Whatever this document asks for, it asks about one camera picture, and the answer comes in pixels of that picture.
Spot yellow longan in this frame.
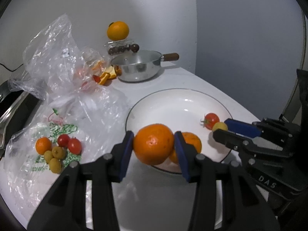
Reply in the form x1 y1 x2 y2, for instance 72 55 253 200
43 150 54 164
212 121 228 131
52 146 66 160
49 158 62 174

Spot red tomato front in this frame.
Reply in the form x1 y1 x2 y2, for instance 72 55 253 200
201 113 220 130

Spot steel induction cooker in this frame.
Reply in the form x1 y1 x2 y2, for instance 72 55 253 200
1 81 40 153

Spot crumpled clear plastic bag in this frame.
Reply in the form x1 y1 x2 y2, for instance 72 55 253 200
8 14 109 100

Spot red tomato right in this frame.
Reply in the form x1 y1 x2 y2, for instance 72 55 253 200
67 138 82 155

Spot steel saucepan with lid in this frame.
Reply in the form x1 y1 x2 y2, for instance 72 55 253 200
110 44 180 83

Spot orange peel pieces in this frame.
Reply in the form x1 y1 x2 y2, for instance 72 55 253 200
91 60 122 85

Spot red tomato back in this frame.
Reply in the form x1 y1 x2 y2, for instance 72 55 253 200
57 134 70 148

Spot red tomato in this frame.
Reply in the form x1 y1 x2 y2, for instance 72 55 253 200
201 113 220 130
57 134 70 148
67 138 82 155

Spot orange mandarin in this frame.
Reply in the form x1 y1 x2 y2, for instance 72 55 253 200
133 124 174 166
169 132 202 164
35 137 52 155

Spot white plate black rim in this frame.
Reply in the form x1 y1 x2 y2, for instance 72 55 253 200
125 89 232 162

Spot dark grapes on stand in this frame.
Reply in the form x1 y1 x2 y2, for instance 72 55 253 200
108 44 131 55

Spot large orange on stand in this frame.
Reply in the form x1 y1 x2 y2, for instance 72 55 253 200
106 21 130 41

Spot printed flat plastic bag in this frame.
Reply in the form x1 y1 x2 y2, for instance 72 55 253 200
4 87 129 216

